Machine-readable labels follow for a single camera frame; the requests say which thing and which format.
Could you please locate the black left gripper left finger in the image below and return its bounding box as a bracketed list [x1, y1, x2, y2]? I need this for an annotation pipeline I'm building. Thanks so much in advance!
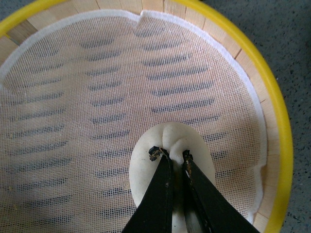
[122, 146, 174, 233]

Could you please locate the yellow rimmed bamboo steamer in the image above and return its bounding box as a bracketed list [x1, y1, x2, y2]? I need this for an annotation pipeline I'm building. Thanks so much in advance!
[0, 0, 293, 233]

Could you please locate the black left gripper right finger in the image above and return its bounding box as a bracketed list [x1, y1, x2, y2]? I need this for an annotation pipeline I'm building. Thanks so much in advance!
[182, 150, 258, 233]

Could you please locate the white steamed bun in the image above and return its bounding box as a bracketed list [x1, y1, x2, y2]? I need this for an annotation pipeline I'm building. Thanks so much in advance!
[129, 122, 216, 233]

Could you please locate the white mesh steamer cloth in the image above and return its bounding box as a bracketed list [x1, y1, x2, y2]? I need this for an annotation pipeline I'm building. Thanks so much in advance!
[0, 10, 267, 233]

